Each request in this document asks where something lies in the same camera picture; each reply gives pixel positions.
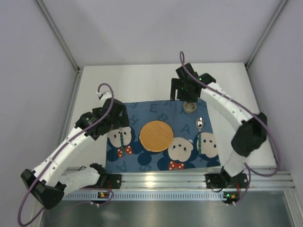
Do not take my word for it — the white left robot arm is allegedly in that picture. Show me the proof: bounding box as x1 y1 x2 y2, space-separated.
21 98 129 210

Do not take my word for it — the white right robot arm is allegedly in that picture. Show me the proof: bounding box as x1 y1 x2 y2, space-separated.
170 63 267 186

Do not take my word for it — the left aluminium frame post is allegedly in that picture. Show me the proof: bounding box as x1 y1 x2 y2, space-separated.
34 0 80 71

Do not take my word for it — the right aluminium frame post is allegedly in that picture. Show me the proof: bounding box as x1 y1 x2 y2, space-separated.
245 0 291 68

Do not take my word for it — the metal fork patterned handle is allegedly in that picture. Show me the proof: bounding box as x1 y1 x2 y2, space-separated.
119 127 125 156

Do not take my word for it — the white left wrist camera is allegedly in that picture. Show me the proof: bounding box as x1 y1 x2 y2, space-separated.
97 91 113 100

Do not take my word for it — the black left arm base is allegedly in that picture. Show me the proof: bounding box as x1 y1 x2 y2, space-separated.
98 171 122 190

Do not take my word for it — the aluminium frame post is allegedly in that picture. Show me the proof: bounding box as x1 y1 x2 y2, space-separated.
245 0 291 68
34 0 80 71

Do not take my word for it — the round wooden plate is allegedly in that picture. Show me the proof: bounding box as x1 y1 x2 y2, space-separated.
139 121 174 153

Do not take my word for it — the aluminium mounting rail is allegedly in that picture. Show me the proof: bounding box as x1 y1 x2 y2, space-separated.
120 167 295 191

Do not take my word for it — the small clear glass cup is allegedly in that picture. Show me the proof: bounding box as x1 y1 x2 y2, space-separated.
183 102 197 114

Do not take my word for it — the blue cartoon placemat cloth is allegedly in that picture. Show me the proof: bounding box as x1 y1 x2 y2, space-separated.
106 100 220 173

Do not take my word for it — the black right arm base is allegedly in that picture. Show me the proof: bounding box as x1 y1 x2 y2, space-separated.
205 168 249 191

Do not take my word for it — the metal spoon patterned handle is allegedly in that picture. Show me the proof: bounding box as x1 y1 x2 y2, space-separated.
196 117 204 155

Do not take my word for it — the slotted grey cable duct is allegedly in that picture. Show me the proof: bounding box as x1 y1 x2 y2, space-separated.
63 190 239 201

